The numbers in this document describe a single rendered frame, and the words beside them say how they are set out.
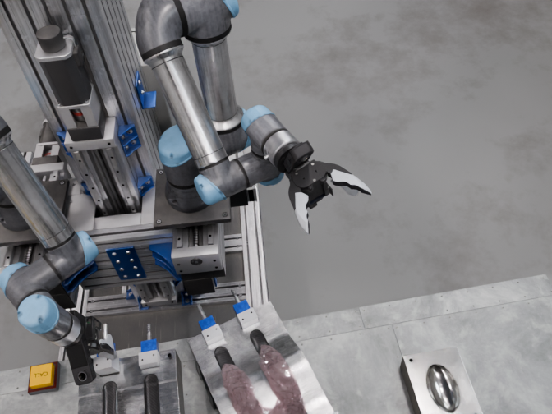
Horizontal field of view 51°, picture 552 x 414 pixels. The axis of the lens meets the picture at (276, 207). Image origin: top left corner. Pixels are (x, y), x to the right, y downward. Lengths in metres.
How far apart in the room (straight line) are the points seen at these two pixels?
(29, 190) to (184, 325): 1.25
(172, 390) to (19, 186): 0.65
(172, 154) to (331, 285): 1.38
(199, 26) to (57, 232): 0.56
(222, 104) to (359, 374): 0.82
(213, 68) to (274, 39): 2.60
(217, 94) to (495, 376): 1.06
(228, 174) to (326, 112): 2.19
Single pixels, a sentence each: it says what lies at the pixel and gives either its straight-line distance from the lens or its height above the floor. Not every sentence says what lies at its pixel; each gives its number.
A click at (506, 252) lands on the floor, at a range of 2.97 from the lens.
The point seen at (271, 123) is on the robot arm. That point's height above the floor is 1.47.
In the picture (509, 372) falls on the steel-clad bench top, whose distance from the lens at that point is 1.77.
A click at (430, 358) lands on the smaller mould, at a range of 1.66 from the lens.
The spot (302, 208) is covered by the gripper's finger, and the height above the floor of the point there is 1.45.
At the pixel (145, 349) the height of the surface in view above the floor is 0.90.
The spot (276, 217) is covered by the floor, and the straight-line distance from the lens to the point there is 2.97.
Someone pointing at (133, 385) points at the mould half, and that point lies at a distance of 1.65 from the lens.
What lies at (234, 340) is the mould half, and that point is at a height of 0.86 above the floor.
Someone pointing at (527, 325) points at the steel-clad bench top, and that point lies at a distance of 1.85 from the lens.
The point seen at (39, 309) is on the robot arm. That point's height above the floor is 1.29.
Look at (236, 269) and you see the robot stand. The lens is 2.56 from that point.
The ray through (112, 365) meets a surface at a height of 0.94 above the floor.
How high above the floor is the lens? 2.36
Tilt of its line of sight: 52 degrees down
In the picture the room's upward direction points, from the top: 5 degrees counter-clockwise
